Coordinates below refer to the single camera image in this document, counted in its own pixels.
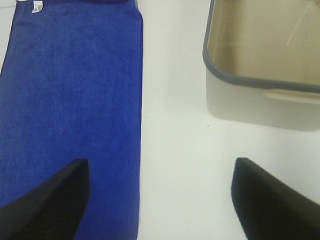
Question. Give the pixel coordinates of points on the blue microfibre towel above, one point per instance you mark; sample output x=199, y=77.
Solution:
x=71, y=87

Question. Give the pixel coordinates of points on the beige plastic bin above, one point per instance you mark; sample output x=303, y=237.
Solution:
x=262, y=60

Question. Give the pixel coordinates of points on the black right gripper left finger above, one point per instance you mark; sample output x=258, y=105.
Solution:
x=51, y=211

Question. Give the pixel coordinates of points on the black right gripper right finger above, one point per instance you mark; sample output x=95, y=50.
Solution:
x=268, y=209

